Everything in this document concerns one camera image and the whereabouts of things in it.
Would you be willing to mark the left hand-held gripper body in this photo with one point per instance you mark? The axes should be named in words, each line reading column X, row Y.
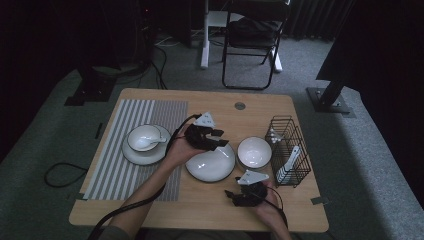
column 198, row 136

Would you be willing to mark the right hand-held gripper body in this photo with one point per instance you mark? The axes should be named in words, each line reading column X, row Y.
column 251, row 195

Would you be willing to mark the white plate with dark rim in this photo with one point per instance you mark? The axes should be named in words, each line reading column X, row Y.
column 210, row 165
column 146, row 158

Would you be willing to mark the white ceramic spoon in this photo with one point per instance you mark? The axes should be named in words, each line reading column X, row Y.
column 143, row 143
column 290, row 161

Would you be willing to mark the white bowl with dark rim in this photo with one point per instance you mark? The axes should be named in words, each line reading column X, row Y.
column 141, row 131
column 254, row 151
column 253, row 167

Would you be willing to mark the person's left hand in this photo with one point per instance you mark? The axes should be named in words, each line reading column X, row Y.
column 181, row 151

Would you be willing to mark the person's right hand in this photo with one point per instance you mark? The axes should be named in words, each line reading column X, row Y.
column 271, row 210

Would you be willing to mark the black folding chair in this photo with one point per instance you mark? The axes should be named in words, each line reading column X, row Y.
column 226, row 66

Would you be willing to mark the grey tape piece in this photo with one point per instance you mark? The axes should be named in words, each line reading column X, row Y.
column 320, row 200
column 78, row 196

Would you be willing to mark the white desk leg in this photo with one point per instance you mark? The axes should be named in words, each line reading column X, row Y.
column 205, row 50
column 277, row 63

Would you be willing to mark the grey striped placemat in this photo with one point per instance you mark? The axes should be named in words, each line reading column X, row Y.
column 110, row 173

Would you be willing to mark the black strip on floor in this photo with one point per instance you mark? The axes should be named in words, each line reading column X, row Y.
column 98, row 130

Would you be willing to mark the black bag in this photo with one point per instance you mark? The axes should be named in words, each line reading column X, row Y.
column 253, row 31

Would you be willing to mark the black stand base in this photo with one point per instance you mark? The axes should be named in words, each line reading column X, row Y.
column 91, row 91

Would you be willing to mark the grey pleated curtain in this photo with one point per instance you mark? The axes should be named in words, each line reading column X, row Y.
column 316, row 20

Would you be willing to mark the dark curtain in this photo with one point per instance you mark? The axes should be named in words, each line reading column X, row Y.
column 383, row 50

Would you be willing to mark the black stand with base plate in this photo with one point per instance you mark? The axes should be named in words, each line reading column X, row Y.
column 328, row 100

